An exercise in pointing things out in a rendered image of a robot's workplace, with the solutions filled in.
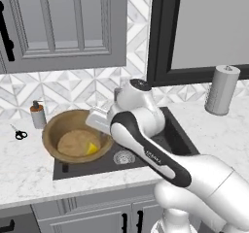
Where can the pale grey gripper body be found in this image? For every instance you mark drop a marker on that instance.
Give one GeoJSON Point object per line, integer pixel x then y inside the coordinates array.
{"type": "Point", "coordinates": [97, 119]}

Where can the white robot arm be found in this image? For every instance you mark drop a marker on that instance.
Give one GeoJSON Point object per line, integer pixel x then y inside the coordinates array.
{"type": "Point", "coordinates": [197, 175]}

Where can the yellow lemon wedge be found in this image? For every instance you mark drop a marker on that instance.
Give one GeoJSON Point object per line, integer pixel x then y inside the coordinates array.
{"type": "Point", "coordinates": [92, 149]}

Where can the brown wooden bowl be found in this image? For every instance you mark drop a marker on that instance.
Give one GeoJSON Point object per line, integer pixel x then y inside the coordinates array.
{"type": "Point", "coordinates": [53, 131]}

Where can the dark sink basin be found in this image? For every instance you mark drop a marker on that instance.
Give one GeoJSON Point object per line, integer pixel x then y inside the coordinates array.
{"type": "Point", "coordinates": [97, 167]}

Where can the grey base cupboard door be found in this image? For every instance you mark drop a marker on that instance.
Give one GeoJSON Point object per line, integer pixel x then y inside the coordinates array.
{"type": "Point", "coordinates": [150, 219]}
{"type": "Point", "coordinates": [87, 222]}

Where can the grey soap dispenser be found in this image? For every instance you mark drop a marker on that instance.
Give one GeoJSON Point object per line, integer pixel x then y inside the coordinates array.
{"type": "Point", "coordinates": [38, 116]}

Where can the black scissors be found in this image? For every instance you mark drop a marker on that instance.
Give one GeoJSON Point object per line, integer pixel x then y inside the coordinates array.
{"type": "Point", "coordinates": [20, 134]}

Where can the black framed window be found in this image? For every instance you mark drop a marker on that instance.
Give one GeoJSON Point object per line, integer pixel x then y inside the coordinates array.
{"type": "Point", "coordinates": [160, 33]}

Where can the grey paper towel roll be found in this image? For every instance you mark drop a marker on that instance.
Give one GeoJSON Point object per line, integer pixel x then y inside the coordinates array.
{"type": "Point", "coordinates": [221, 91]}

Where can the grey drawer front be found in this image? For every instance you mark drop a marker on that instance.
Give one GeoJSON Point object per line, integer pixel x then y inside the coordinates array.
{"type": "Point", "coordinates": [22, 224]}

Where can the grey wall cupboard door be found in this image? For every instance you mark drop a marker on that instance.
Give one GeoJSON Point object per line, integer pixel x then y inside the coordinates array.
{"type": "Point", "coordinates": [64, 23]}

